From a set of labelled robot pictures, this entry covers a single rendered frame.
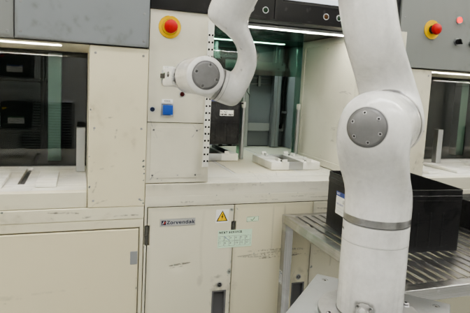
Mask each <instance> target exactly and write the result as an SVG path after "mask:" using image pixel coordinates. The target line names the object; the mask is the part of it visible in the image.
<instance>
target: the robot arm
mask: <svg viewBox="0 0 470 313"><path fill-rule="evenodd" d="M257 1H258V0H211V3H210V6H209V8H208V17H209V19H210V20H211V22H212V23H213V24H215V25H216V26H217V27H218V28H219V29H221V30H222V31H223V32H225V33H226V35H228V37H230V38H231V39H232V40H233V42H234V44H235V46H236V49H237V52H238V59H237V62H236V65H235V67H234V69H233V70H232V71H228V70H226V69H223V68H222V65H221V64H220V62H219V61H218V60H216V59H215V58H213V57H209V56H200V57H194V58H191V59H184V60H183V61H181V62H179V63H178V64H177V65H176V66H174V67H168V68H165V69H164V70H163V72H164V73H160V78H164V79H163V81H162V84H163V85H164V86H165V87H177V88H178V89H179V90H180V91H182V92H185V93H187V94H196V95H200V96H204V97H206V98H209V99H212V100H214V101H217V102H219V103H222V104H225V105H229V106H234V105H237V104H238V103H239V102H240V101H241V99H242V98H243V96H244V95H245V92H246V90H247V88H248V86H249V84H250V82H251V80H252V77H253V76H254V74H255V69H256V65H257V53H256V49H255V44H254V41H253V39H252V36H251V33H250V30H249V26H248V20H249V17H250V14H251V12H252V10H253V8H254V7H255V4H256V3H257ZM338 3H339V12H340V18H341V26H342V30H343V37H344V41H345V45H346V50H347V53H348V57H349V60H350V63H351V66H352V70H353V73H354V75H355V80H356V83H357V88H358V92H359V95H358V96H356V97H355V98H353V99H352V100H351V101H350V102H349V103H348V104H347V105H346V107H345V108H344V109H343V112H342V113H341V116H340V119H339V124H338V128H337V133H336V150H337V156H338V160H339V166H340V169H341V174H342V177H343V182H344V187H345V200H344V210H343V226H342V236H341V253H340V263H339V280H338V289H336V290H333V291H329V292H326V293H325V294H323V295H322V296H321V297H320V299H319V301H318V313H418V311H417V310H415V309H414V308H413V307H412V306H410V305H409V303H408V302H407V301H404V292H405V284H406V270H407V262H408V248H409V240H410V232H411V218H412V210H413V191H412V186H411V175H410V151H411V148H412V147H414V146H415V145H416V143H417V142H418V141H419V139H420V138H421V137H422V134H423V131H424V128H425V115H424V110H423V107H422V102H421V99H420V95H419V93H418V88H417V86H416V83H415V79H414V77H413V72H412V70H411V65H410V63H409V60H408V56H407V54H406V49H405V46H404V41H403V38H402V34H401V27H400V23H399V14H398V9H397V0H338Z"/></svg>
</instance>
